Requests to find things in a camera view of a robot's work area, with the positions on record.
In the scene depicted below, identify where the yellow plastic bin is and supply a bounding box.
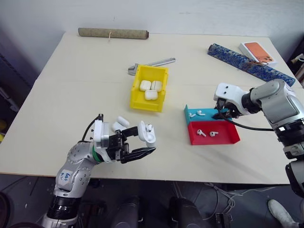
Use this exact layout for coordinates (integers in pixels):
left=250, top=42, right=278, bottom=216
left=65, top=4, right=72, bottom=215
left=129, top=64, right=170, bottom=113

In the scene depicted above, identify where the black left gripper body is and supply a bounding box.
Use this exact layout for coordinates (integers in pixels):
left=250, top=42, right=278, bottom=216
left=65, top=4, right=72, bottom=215
left=105, top=132, right=132, bottom=164

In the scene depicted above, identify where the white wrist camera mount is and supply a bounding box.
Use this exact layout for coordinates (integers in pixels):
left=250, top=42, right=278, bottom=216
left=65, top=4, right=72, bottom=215
left=212, top=82, right=246, bottom=115
left=92, top=120, right=110, bottom=149

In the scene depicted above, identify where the white shoe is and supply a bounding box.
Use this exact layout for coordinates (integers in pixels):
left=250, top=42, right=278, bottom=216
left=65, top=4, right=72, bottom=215
left=267, top=199, right=300, bottom=228

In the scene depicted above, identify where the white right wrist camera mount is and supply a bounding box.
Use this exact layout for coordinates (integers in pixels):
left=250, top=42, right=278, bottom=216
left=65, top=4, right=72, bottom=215
left=212, top=82, right=246, bottom=115

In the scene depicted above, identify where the silver adjustable wrench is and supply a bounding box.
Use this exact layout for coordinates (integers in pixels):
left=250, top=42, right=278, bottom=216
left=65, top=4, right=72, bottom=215
left=128, top=57, right=177, bottom=77

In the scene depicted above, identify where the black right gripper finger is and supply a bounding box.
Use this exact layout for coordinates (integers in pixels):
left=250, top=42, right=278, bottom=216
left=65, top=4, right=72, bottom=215
left=212, top=110, right=230, bottom=120
left=215, top=98, right=226, bottom=113

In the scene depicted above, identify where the rolled blue patterned mat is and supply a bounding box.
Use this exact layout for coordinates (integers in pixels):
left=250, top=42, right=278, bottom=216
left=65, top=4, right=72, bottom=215
left=207, top=43, right=296, bottom=87

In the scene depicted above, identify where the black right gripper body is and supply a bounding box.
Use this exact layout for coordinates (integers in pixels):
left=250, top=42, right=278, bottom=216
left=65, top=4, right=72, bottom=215
left=224, top=100, right=239, bottom=119

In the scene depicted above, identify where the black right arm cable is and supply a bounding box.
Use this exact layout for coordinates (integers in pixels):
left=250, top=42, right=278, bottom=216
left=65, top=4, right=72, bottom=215
left=219, top=112, right=276, bottom=132

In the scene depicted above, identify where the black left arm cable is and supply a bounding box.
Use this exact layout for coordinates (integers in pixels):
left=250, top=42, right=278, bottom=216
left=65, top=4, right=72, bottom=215
left=81, top=114, right=105, bottom=143

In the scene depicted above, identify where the yellow object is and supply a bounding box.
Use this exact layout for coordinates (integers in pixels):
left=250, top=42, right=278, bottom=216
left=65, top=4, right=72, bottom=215
left=0, top=118, right=7, bottom=143

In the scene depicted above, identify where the rolled brown mat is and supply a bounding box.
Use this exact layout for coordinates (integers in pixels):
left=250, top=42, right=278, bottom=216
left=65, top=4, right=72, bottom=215
left=78, top=27, right=150, bottom=41

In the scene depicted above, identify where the metal floor bracket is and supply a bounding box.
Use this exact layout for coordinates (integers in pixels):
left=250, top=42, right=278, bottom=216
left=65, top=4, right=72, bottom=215
left=214, top=212, right=234, bottom=225

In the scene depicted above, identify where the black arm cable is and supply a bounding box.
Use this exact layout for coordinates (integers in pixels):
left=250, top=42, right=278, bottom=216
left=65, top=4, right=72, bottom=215
left=219, top=112, right=276, bottom=132
left=81, top=114, right=105, bottom=143

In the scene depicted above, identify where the teal plastic tray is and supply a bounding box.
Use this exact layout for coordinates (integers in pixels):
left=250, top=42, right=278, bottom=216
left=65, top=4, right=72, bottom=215
left=183, top=104, right=233, bottom=127

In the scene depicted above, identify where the red plastic tray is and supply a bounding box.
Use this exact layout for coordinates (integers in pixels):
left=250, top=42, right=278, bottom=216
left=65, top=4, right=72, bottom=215
left=187, top=121, right=241, bottom=146

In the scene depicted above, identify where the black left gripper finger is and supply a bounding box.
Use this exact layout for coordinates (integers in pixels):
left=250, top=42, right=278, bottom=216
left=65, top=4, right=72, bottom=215
left=120, top=146, right=157, bottom=164
left=119, top=126, right=140, bottom=141

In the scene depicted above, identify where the white floor cable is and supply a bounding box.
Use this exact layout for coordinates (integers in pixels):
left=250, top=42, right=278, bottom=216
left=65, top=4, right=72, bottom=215
left=208, top=182, right=286, bottom=220

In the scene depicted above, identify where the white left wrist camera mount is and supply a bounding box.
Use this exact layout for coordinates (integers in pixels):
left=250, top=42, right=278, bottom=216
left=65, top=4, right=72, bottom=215
left=92, top=120, right=110, bottom=149

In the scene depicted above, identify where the dark shelf clutter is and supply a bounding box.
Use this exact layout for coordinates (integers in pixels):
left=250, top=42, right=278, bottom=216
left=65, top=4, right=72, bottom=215
left=288, top=53, right=304, bottom=86

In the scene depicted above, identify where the dark rounded shape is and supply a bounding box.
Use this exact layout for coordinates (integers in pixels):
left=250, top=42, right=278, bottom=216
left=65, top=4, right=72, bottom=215
left=169, top=196, right=203, bottom=228
left=111, top=196, right=141, bottom=228

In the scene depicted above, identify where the white box with orange phone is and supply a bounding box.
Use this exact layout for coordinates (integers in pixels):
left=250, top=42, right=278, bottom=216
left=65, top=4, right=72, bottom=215
left=238, top=41, right=279, bottom=68

